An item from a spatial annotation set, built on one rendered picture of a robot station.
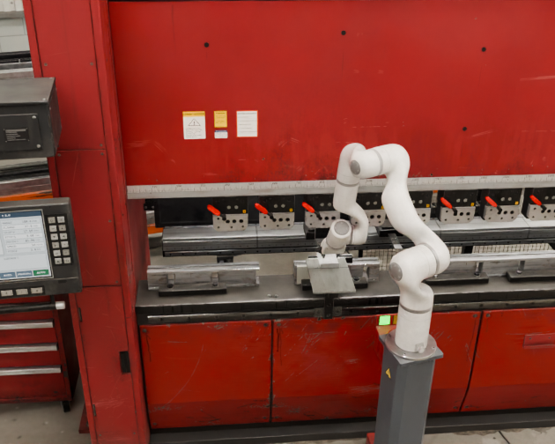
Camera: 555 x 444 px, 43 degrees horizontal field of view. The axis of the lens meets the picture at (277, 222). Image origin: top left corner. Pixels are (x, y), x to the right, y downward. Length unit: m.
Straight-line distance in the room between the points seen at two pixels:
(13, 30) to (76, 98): 4.33
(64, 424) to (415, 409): 1.90
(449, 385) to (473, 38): 1.67
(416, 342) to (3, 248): 1.48
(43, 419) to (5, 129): 2.00
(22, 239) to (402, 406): 1.51
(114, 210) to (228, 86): 0.65
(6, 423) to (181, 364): 1.10
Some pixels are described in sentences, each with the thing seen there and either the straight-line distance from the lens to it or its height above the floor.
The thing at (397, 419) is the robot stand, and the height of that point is 0.71.
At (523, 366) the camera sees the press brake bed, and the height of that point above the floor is 0.43.
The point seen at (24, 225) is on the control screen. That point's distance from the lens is 2.49.
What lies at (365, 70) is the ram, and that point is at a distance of 2.85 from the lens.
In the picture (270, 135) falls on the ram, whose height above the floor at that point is 1.61.
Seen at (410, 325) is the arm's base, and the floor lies 1.13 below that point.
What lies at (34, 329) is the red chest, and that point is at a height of 0.58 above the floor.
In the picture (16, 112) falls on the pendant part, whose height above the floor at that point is 1.91.
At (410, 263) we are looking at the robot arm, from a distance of 2.44.
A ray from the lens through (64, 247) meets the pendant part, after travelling 2.51.
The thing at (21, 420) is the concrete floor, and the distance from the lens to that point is 4.02.
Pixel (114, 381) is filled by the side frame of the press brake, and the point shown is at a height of 0.55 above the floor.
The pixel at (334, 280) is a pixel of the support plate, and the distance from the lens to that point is 3.05.
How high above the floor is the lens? 2.67
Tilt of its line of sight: 29 degrees down
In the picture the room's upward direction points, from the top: 1 degrees clockwise
